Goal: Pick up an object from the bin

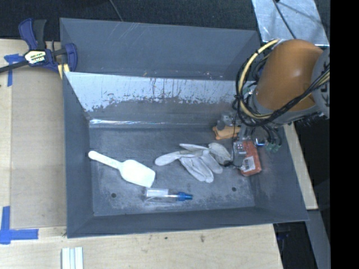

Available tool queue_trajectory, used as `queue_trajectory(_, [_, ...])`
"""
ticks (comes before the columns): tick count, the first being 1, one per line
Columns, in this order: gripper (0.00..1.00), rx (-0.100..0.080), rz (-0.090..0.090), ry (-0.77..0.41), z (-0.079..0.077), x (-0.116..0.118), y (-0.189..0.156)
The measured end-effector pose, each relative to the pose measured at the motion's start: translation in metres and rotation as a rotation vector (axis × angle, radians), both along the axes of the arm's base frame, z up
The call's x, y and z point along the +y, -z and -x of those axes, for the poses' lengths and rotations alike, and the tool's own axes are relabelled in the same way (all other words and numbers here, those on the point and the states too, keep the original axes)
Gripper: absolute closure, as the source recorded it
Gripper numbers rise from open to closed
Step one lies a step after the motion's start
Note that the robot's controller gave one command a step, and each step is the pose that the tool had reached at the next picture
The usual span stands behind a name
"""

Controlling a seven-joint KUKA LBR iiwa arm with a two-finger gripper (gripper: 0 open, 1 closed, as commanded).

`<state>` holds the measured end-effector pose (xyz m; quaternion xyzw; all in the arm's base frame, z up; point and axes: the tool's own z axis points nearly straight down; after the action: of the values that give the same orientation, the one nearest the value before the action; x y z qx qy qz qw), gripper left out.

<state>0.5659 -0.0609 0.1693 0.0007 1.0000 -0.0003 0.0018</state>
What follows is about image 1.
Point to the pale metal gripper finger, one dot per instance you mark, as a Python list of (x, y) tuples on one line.
[(239, 150)]

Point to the orange-red flat packet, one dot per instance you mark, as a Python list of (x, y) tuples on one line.
[(253, 161)]

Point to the orange and grey tool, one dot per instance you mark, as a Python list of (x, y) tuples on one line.
[(225, 132)]

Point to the white work glove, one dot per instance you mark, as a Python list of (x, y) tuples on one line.
[(196, 164)]

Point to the grey metal bin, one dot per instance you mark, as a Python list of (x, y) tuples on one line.
[(168, 122)]

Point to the clear bottle with blue cap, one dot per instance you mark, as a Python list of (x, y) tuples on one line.
[(160, 193)]

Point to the white plastic scoop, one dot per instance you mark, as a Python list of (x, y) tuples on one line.
[(131, 171)]

